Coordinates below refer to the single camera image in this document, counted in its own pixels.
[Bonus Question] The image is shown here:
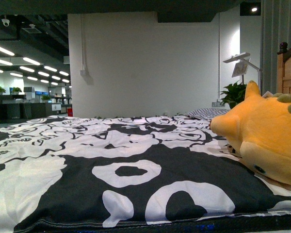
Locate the white ceiling security camera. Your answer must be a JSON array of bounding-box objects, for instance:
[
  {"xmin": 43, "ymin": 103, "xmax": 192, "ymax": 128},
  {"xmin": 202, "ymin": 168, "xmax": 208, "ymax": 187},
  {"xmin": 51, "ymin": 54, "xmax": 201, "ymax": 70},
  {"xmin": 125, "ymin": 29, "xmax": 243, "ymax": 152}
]
[{"xmin": 1, "ymin": 15, "xmax": 10, "ymax": 27}]

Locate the orange plush dinosaur toy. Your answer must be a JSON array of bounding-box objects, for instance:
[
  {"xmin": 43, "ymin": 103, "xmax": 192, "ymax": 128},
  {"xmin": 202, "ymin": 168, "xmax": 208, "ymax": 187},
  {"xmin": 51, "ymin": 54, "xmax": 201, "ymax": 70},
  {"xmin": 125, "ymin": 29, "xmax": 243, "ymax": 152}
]
[{"xmin": 210, "ymin": 81, "xmax": 291, "ymax": 185}]

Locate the green potted plant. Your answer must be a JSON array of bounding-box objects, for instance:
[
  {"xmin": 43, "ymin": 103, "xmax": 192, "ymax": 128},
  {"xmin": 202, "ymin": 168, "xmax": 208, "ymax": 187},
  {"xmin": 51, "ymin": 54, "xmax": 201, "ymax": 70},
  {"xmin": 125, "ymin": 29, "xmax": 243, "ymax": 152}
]
[{"xmin": 220, "ymin": 83, "xmax": 247, "ymax": 109}]

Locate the white desk lamp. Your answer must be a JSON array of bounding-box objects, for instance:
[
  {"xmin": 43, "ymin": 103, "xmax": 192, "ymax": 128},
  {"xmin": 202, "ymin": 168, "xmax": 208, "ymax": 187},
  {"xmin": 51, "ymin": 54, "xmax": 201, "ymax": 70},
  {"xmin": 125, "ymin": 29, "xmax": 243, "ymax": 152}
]
[{"xmin": 223, "ymin": 52, "xmax": 262, "ymax": 90}]

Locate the white photo card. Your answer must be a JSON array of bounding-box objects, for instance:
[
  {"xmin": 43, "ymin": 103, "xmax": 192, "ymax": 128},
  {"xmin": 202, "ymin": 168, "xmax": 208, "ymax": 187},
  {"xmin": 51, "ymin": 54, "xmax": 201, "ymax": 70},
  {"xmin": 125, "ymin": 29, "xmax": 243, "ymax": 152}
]
[{"xmin": 232, "ymin": 60, "xmax": 248, "ymax": 78}]

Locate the striped grey pillow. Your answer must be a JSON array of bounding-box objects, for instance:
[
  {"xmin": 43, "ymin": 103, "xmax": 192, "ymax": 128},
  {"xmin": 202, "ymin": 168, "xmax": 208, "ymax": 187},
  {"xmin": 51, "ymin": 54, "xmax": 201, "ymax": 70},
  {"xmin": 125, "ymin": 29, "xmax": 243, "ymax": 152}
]
[{"xmin": 185, "ymin": 108, "xmax": 229, "ymax": 121}]

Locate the black and white patterned duvet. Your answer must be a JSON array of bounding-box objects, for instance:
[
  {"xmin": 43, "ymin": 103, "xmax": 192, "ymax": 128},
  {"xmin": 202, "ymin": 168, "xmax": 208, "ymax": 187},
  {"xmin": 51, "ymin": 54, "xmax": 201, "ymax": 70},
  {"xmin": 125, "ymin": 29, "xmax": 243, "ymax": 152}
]
[{"xmin": 0, "ymin": 116, "xmax": 291, "ymax": 233}]

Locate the wooden bed headboard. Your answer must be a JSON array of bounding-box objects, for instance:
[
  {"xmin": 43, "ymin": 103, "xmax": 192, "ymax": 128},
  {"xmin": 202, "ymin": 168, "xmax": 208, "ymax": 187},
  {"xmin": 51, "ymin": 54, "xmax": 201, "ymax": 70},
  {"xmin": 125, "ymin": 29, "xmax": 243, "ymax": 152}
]
[{"xmin": 277, "ymin": 42, "xmax": 291, "ymax": 94}]

